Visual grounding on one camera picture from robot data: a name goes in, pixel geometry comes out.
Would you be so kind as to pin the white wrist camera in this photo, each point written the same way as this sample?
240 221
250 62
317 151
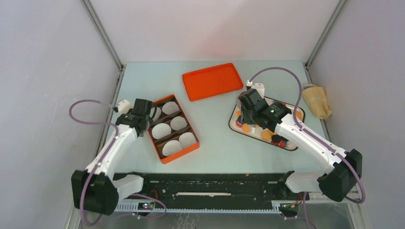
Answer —
258 86
123 107

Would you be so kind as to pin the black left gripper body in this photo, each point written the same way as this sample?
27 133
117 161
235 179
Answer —
148 123

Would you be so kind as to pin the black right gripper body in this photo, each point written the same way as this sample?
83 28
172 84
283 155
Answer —
246 118

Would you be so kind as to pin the yellow cloth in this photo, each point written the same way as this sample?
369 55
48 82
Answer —
316 100

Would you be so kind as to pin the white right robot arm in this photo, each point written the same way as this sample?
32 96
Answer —
340 170

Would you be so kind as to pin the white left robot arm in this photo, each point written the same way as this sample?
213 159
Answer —
94 188

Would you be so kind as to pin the strawberry pattern tray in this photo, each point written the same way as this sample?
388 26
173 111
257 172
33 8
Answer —
235 126

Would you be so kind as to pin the white paper cup liner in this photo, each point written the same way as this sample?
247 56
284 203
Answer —
170 108
187 139
160 130
178 123
155 113
172 147

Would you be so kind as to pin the orange box lid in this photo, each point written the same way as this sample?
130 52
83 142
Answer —
211 81

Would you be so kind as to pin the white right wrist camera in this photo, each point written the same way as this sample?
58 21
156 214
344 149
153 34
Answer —
258 86

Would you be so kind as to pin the black cookie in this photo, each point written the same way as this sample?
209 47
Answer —
275 139

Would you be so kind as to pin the clear plastic tongs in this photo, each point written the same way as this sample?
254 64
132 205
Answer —
253 128

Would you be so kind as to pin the orange cookie box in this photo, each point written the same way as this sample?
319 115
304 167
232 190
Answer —
159 144

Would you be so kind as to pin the orange cookie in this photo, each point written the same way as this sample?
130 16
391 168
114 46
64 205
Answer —
246 128
266 135
299 115

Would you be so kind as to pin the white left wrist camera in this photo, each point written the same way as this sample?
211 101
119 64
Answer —
123 107

